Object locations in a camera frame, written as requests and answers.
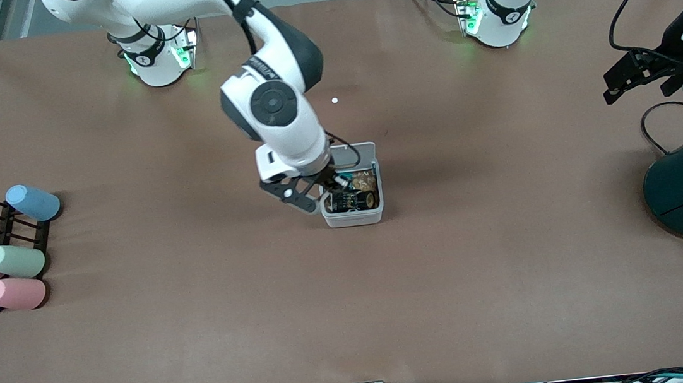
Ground green plastic cup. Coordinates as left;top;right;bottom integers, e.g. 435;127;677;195
0;240;48;282

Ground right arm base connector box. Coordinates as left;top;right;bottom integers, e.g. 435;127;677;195
169;26;203;72

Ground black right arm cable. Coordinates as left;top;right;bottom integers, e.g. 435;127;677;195
204;0;364;182

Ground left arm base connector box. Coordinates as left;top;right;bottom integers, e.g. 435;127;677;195
453;0;485;38

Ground black peg cup rack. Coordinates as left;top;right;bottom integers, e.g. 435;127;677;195
0;186;57;282

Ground small white lidded bin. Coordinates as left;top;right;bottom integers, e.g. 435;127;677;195
313;140;387;230

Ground brown table cover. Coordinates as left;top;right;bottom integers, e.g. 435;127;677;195
0;0;683;383

